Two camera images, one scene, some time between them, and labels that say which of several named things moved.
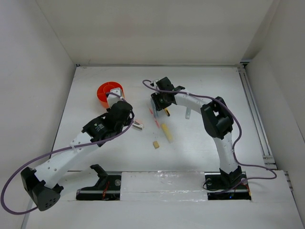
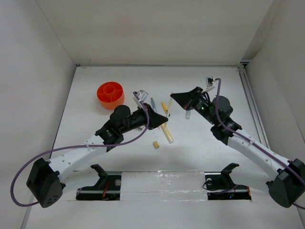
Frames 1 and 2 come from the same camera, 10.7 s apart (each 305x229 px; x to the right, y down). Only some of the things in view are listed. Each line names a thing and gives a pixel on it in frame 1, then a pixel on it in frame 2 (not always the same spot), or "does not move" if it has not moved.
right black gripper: [159, 106] -> [184, 98]
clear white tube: [188, 113] does not move
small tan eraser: [156, 144] does not move
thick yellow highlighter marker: [168, 135] does not move
